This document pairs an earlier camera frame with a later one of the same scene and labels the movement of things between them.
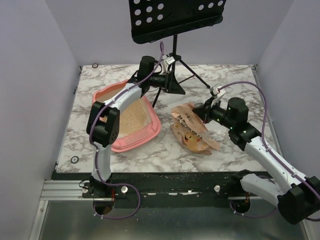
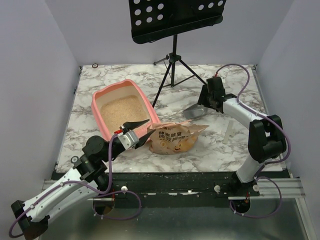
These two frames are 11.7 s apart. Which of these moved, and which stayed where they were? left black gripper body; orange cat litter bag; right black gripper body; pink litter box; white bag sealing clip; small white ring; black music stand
Moved: right black gripper body; orange cat litter bag; left black gripper body
Stayed: white bag sealing clip; small white ring; pink litter box; black music stand
